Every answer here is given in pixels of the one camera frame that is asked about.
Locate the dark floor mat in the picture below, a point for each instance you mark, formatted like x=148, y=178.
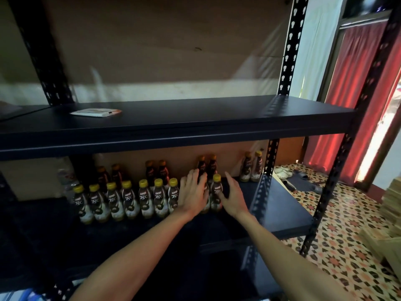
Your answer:
x=301, y=181

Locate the black metal shelf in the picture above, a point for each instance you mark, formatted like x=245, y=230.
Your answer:
x=19, y=247
x=188, y=122

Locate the person's left hand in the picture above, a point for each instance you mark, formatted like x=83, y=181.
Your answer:
x=193, y=197

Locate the person's right forearm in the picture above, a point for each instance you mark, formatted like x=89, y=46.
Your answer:
x=288, y=266

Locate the person's left forearm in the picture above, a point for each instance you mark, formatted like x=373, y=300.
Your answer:
x=131, y=266

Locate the flat white orange packet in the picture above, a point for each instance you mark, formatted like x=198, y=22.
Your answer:
x=95, y=112

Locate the clear water bottle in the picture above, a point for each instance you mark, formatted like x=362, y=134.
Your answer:
x=66, y=181

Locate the person's right hand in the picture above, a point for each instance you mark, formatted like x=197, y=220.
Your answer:
x=233, y=200

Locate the red curtain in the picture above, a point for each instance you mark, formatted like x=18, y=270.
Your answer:
x=357, y=97

